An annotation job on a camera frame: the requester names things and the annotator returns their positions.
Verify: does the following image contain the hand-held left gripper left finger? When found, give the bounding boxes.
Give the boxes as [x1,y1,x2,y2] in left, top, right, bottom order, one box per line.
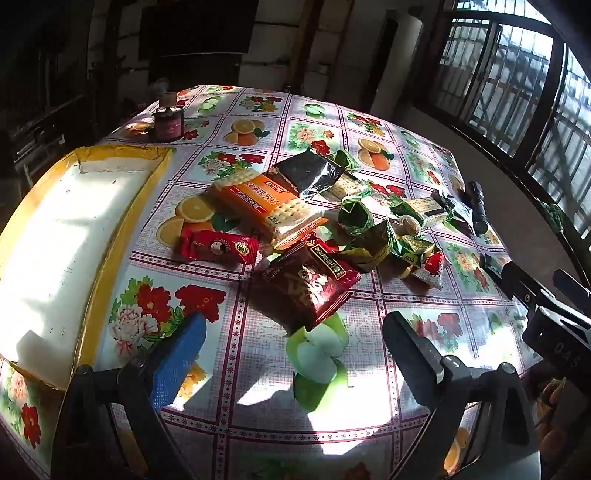
[51,311,207,480]

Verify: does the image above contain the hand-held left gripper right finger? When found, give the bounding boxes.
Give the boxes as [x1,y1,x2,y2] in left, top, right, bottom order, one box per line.
[382,311,542,480]

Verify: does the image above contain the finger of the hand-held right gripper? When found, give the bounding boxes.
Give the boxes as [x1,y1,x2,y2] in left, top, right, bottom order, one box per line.
[501,262,591,329]
[553,270,591,303]

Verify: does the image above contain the small dark packet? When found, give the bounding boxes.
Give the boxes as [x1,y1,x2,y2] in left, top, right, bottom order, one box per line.
[482,254,507,280]

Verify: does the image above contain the floral fruit print tablecloth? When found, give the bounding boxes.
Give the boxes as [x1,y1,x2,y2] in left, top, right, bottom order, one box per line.
[0,84,536,480]

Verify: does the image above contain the black flashlight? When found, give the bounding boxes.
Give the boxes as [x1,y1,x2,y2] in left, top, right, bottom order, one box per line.
[466,181,491,236]

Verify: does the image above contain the small red white snack packet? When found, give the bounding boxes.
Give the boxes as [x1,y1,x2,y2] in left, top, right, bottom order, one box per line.
[410,249,447,290]

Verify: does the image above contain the small green snack packet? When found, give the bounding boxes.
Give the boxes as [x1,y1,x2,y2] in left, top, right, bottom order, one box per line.
[390,233,437,269]

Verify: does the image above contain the dark green foil packet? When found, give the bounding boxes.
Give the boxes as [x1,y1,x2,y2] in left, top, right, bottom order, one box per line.
[433,189,475,223]

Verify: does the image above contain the small red candy packet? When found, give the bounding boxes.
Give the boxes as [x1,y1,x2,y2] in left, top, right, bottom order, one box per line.
[178,228,259,267]

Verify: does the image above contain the green gold snack packet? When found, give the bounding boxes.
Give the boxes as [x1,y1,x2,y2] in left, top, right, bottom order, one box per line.
[341,220,399,274]

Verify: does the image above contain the dark red rice cracker packet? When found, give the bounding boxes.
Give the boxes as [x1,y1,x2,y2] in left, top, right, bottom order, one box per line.
[252,240,361,334]

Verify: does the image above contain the green cracker packet black label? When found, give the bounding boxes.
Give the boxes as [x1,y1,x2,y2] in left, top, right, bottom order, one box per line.
[392,196,450,230]

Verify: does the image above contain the crumpled green snack packet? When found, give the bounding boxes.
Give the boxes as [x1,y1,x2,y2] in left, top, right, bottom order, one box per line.
[338,194,376,239]

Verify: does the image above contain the white box with yellow rim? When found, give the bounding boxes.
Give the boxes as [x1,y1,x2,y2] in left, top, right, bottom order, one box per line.
[0,145,175,393]

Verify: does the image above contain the orange cracker packet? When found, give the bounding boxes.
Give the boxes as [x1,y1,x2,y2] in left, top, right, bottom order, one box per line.
[212,167,329,251]

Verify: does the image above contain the pale cracker packet green ends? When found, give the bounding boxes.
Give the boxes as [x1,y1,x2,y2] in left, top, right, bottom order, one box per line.
[329,150,371,200]

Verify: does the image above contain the black window grille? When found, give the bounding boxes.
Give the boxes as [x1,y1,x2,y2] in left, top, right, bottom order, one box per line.
[431,0,591,243]

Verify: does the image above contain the black foil snack packet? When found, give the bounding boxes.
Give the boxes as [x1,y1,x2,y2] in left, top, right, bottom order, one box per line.
[270,148,345,202]

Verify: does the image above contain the small dark red bottle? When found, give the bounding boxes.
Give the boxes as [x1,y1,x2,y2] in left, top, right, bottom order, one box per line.
[152,91,184,141]

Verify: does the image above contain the dark cabinet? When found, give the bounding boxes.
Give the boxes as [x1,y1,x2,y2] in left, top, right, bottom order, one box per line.
[137,0,260,89]

